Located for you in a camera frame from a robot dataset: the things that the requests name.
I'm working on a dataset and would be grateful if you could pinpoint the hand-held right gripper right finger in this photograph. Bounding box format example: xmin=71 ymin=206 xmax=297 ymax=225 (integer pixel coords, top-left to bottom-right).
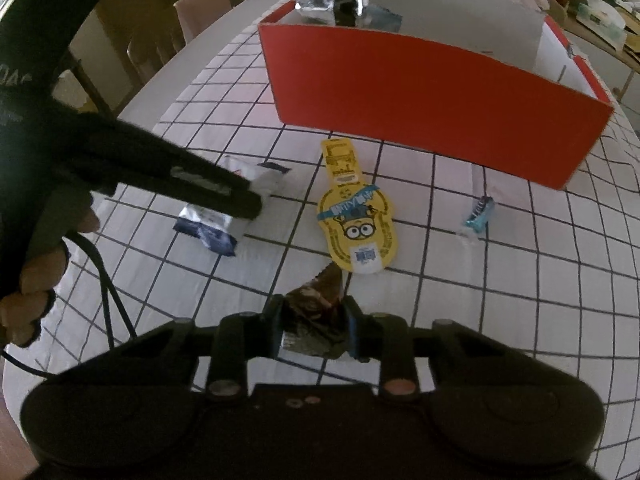
xmin=342 ymin=295 xmax=503 ymax=397

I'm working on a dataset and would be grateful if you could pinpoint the checkered white tablecloth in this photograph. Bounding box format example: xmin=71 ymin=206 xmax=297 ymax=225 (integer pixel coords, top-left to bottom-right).
xmin=2 ymin=25 xmax=640 ymax=461

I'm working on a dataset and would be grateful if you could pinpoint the wooden chair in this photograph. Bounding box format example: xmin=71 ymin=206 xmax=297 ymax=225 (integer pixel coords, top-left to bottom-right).
xmin=125 ymin=0 xmax=264 ymax=72

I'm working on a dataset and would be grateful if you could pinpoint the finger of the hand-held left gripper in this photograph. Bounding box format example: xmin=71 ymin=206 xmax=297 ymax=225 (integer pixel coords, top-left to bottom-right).
xmin=112 ymin=119 xmax=264 ymax=221

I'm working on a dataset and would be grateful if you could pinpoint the light blue snack packet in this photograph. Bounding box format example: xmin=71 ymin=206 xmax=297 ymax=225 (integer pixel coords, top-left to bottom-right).
xmin=367 ymin=5 xmax=404 ymax=32

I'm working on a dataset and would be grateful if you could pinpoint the brown towel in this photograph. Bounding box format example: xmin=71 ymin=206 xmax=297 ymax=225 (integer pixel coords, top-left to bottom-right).
xmin=173 ymin=0 xmax=234 ymax=44

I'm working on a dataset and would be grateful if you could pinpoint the black cable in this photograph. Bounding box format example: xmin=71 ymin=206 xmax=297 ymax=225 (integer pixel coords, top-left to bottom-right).
xmin=0 ymin=230 xmax=139 ymax=377

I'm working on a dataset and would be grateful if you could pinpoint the red cardboard box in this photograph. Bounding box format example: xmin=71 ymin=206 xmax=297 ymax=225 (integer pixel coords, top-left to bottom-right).
xmin=257 ymin=0 xmax=615 ymax=192

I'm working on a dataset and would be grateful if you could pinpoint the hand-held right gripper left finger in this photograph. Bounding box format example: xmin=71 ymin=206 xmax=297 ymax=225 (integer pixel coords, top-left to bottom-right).
xmin=164 ymin=295 xmax=286 ymax=401

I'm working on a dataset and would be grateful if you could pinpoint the white navy snack packet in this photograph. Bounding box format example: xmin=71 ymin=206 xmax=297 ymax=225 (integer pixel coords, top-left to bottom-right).
xmin=172 ymin=203 xmax=246 ymax=260

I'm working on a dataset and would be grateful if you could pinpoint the person's left hand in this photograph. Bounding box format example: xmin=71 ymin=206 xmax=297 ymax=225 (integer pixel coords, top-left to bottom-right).
xmin=0 ymin=200 xmax=100 ymax=349

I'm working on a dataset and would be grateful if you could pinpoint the silver snack packet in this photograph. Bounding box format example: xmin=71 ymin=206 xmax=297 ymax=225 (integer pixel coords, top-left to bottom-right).
xmin=294 ymin=0 xmax=369 ymax=27

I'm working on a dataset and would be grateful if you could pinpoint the small blue candy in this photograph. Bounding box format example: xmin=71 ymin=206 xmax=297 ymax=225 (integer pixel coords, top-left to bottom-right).
xmin=457 ymin=195 xmax=496 ymax=242

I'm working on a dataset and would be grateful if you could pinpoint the dark brown snack packet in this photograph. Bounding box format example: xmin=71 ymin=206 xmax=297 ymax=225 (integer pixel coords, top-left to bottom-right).
xmin=280 ymin=262 xmax=351 ymax=362

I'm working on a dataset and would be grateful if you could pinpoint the cluttered wooden sideboard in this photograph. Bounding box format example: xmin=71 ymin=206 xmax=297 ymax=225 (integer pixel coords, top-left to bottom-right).
xmin=545 ymin=0 xmax=640 ymax=107

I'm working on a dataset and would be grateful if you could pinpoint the yellow cartoon sachet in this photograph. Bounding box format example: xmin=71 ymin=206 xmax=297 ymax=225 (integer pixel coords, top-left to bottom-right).
xmin=317 ymin=137 xmax=401 ymax=276

